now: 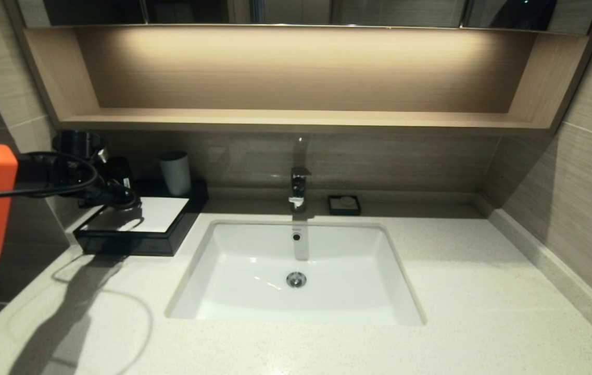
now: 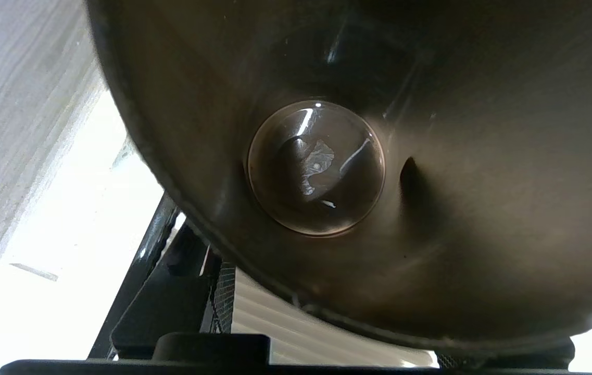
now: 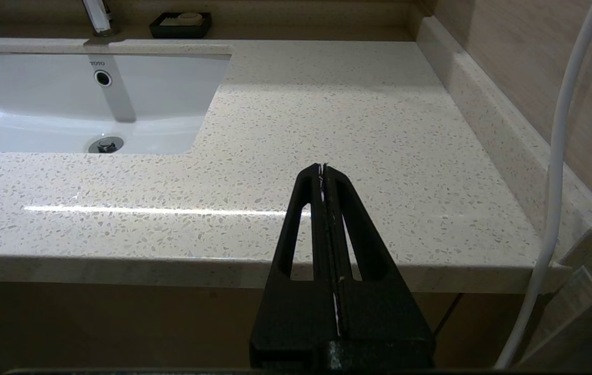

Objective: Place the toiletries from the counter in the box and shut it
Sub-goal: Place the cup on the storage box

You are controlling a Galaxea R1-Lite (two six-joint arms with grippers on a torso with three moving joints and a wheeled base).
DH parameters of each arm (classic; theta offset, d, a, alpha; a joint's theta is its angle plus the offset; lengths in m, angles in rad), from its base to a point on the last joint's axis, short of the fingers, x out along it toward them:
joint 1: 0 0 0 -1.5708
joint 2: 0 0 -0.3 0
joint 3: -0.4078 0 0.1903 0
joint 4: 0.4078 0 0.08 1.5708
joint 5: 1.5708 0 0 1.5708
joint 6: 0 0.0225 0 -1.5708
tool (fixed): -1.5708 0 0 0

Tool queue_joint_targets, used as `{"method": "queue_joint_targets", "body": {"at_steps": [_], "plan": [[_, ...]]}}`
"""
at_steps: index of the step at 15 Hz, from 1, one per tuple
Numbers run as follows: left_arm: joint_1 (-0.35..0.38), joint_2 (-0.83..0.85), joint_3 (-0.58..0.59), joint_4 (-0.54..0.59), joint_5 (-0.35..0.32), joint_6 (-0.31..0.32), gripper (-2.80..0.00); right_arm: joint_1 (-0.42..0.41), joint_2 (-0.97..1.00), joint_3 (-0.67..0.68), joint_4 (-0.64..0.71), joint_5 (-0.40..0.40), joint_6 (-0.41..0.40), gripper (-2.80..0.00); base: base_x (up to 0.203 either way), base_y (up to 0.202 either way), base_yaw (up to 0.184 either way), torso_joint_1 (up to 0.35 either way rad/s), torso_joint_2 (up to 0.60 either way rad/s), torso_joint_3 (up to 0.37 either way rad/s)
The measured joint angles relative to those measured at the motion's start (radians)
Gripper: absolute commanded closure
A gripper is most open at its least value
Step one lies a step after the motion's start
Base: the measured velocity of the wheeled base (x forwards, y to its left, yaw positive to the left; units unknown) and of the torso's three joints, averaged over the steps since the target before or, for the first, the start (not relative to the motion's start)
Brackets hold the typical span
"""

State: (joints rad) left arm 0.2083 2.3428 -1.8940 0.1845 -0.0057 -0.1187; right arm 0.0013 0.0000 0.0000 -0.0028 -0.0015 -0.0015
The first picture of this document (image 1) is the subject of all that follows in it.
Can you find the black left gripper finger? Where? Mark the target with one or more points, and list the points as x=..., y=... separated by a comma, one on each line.
x=121, y=200
x=121, y=185

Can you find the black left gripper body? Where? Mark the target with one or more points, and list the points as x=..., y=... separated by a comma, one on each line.
x=85, y=190

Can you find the dark grey tumbler cup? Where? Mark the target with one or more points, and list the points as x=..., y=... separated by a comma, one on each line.
x=118, y=169

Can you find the black box drawer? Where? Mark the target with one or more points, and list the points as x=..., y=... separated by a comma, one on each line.
x=145, y=245

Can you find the black amenity drawer box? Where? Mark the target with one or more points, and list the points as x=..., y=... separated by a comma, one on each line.
x=191, y=208

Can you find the white card panel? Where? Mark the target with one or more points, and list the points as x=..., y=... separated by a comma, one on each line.
x=163, y=213

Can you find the pale grey cup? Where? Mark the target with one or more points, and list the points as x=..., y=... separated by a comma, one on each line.
x=176, y=176

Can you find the chrome basin faucet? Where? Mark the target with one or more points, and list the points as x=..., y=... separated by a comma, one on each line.
x=298, y=187

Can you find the chrome sink drain plug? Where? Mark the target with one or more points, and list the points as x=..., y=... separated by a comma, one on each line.
x=296, y=279

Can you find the black soap dish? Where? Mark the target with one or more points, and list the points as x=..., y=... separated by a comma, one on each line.
x=333, y=210

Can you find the round beige soap bar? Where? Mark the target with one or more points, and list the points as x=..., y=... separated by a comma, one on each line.
x=348, y=201

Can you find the white ceramic sink basin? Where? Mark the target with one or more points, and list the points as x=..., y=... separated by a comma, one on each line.
x=348, y=281

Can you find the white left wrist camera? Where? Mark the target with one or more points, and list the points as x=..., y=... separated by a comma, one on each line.
x=102, y=155

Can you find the wooden wall shelf niche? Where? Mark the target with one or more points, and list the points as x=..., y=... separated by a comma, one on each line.
x=296, y=120

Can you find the mirrored wall cabinet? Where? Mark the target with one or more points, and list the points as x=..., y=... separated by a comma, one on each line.
x=394, y=11

